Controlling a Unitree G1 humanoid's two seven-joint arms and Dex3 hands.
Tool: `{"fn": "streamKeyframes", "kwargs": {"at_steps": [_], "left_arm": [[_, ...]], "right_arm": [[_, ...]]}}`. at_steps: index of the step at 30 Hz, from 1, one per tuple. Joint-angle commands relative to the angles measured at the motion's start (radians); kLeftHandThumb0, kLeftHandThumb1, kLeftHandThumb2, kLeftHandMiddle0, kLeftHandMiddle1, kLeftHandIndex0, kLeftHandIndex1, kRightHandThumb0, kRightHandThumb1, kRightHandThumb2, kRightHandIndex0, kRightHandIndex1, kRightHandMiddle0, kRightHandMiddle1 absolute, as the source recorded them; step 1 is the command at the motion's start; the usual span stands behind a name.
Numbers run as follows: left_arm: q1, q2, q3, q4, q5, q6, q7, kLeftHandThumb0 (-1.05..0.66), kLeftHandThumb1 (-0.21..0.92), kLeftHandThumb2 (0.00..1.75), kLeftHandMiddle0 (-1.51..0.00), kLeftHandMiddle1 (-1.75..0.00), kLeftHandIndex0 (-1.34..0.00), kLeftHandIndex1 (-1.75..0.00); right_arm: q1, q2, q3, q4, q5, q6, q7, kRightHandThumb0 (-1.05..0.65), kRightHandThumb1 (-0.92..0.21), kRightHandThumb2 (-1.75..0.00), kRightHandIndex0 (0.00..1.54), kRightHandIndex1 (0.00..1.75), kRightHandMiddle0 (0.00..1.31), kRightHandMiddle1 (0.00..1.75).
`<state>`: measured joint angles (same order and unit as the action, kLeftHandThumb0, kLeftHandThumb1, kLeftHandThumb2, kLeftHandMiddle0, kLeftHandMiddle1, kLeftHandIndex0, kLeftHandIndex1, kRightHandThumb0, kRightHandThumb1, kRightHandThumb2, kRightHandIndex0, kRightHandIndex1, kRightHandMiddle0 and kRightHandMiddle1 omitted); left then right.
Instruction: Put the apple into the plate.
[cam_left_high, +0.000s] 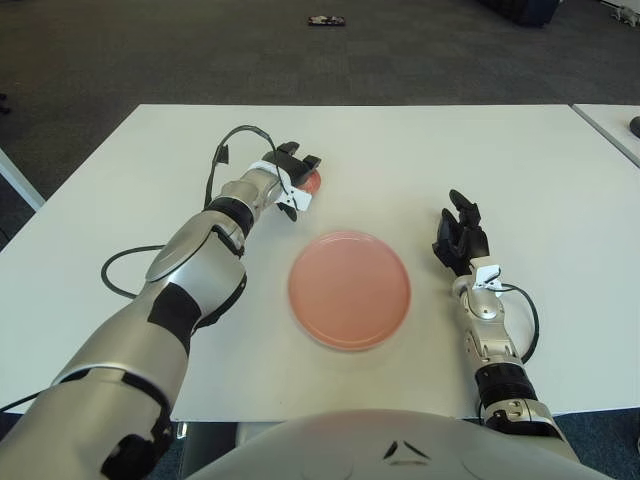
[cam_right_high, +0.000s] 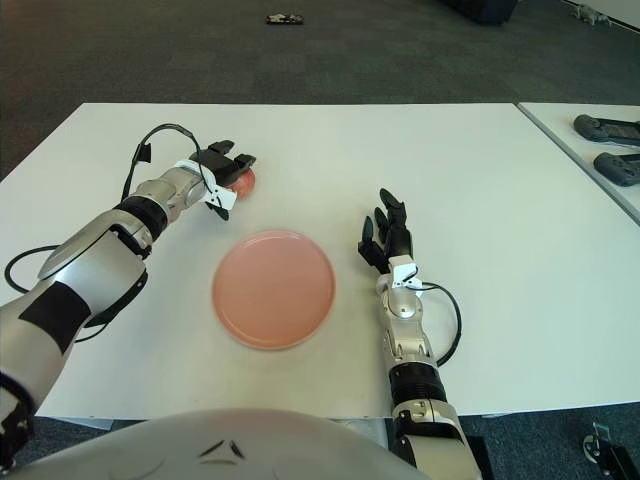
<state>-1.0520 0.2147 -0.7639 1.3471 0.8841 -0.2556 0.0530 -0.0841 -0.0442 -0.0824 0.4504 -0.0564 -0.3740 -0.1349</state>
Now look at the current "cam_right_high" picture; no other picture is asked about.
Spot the grey handheld controller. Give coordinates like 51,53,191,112
573,113,640,148
593,152,640,187

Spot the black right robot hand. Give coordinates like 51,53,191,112
356,188,425,296

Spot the grey floor toy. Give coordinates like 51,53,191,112
572,4,611,25

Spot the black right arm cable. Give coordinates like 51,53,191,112
417,281,464,366

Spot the pink round plate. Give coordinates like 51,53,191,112
211,229,337,350

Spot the white neighbouring table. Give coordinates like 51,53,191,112
517,102,640,226

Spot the dark furniture piece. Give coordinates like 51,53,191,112
439,0,519,26

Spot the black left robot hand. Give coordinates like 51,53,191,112
174,139,258,222

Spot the silver robot torso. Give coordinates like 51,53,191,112
0,408,426,480

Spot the red yellow apple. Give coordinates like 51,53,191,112
230,169,258,200

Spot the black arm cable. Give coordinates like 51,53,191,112
4,124,224,344
417,281,464,366

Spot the black caster wheel stand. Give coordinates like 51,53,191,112
582,422,640,480

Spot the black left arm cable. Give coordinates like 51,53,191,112
4,124,224,344

